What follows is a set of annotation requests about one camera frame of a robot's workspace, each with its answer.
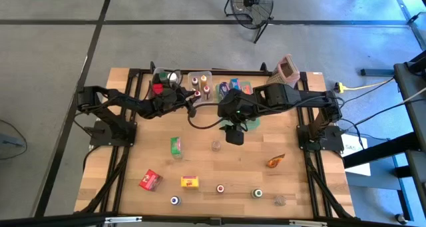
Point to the grey metal floor bar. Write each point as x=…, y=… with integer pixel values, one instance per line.
x=376, y=72

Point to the silver metal bracket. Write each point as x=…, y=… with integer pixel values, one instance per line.
x=307, y=222
x=123, y=220

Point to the blue-capped sauce bottle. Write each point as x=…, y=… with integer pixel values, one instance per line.
x=175, y=200

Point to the purple-capped dark sauce bottle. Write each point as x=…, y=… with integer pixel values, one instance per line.
x=195, y=82

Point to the green-labelled glass spice jar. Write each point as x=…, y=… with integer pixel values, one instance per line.
x=163, y=76

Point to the black frame foot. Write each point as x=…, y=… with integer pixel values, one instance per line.
x=264, y=67
x=152, y=66

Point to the red cereal box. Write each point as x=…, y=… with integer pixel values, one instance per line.
x=150, y=180

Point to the orange Mini Wheats cereal box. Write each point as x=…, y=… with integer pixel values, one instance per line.
x=246, y=87

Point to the yellow-capped orange sauce bottle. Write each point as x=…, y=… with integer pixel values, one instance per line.
x=203, y=80

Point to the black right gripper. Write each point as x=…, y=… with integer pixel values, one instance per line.
x=234, y=135

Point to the green-capped sauce bottle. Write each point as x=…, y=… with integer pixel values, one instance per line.
x=257, y=193

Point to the clear glass spice jar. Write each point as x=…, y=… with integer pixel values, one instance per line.
x=280, y=200

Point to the white-lidded spice jar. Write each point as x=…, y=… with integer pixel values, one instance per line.
x=173, y=78

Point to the dark blue cereal box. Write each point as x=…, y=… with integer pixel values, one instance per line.
x=223, y=87

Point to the black floor fan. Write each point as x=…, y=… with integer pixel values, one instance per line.
x=249, y=2

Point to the red-lidded brown container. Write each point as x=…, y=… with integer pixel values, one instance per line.
x=157, y=88

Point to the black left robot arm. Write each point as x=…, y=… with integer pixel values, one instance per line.
x=110, y=100

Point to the yellow Corn Pops cereal box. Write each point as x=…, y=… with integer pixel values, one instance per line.
x=189, y=182

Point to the translucent white plastic bin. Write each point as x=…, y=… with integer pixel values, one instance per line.
x=157, y=70
x=210, y=77

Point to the dark side table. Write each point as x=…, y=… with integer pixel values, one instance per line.
x=409, y=120

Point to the orange black snack packet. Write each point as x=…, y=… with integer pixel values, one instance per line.
x=275, y=160

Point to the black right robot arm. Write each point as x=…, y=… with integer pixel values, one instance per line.
x=293, y=95

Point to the glass jar with orange label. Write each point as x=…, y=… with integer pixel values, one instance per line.
x=216, y=145

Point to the light blue cereal box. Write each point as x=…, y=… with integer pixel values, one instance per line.
x=235, y=84

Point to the green Apple Jacks cereal box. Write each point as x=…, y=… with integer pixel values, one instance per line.
x=176, y=146

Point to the white paper sheet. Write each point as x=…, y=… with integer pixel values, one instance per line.
x=357, y=167

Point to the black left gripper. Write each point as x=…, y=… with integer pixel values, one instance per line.
x=173, y=102

